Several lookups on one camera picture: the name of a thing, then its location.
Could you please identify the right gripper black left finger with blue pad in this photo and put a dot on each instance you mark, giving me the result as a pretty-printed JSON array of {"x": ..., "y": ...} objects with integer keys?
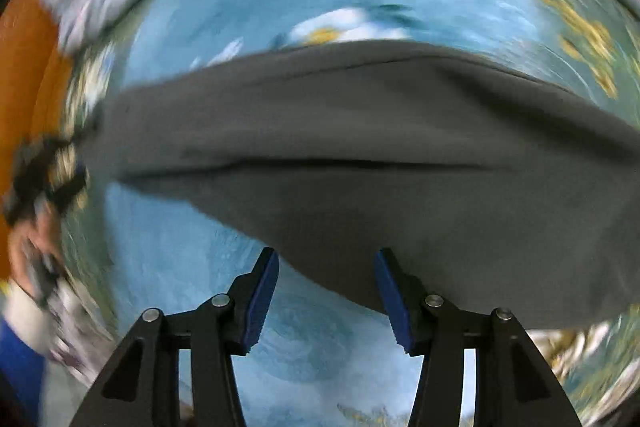
[{"x": 139, "y": 384}]

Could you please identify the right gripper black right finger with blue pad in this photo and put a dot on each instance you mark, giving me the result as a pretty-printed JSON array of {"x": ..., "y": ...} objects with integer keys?
[{"x": 514, "y": 384}]

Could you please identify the dark grey sweatpants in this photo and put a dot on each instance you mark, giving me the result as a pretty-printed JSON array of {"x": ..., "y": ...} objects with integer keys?
[{"x": 493, "y": 187}]

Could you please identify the blue sleeve forearm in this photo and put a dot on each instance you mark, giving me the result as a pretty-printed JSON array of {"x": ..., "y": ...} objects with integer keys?
[{"x": 25, "y": 342}]

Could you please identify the person's left hand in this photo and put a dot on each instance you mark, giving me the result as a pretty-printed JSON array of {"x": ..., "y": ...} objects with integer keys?
[{"x": 35, "y": 255}]

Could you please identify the orange wooden bed frame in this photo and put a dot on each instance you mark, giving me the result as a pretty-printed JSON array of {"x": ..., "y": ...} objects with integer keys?
[{"x": 28, "y": 41}]

